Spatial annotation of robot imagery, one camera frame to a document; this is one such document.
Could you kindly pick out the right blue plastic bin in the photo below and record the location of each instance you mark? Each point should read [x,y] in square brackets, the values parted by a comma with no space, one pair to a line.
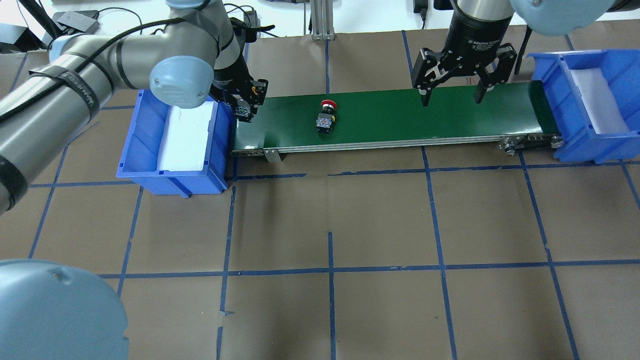
[621,68]

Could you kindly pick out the green conveyor belt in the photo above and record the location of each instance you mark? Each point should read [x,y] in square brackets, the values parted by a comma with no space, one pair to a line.
[516,116]

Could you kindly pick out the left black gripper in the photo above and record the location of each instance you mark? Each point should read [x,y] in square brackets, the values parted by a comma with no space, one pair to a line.
[231,79]

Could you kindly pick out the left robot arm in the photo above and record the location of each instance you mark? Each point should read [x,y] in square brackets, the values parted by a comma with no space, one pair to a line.
[184,59]

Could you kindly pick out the blue plastic bin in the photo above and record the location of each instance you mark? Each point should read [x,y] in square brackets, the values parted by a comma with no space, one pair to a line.
[621,68]
[138,161]

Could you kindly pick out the aluminium frame post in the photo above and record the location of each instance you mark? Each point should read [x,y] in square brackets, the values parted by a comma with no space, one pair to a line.
[322,20]

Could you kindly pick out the white foam pad left bin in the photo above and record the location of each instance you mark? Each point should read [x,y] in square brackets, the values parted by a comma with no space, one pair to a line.
[185,138]

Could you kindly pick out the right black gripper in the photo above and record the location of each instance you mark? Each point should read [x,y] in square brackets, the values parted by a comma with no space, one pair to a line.
[475,36]

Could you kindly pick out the left blue plastic bin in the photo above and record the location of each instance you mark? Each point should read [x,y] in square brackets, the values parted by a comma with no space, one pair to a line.
[138,161]

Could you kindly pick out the white foam pad bin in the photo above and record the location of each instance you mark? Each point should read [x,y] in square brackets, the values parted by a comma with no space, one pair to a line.
[599,101]
[185,138]

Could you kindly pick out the white foam pad right bin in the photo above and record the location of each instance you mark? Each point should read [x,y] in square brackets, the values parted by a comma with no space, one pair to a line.
[599,101]

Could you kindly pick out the red push button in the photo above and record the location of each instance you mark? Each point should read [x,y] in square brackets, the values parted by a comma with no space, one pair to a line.
[327,117]

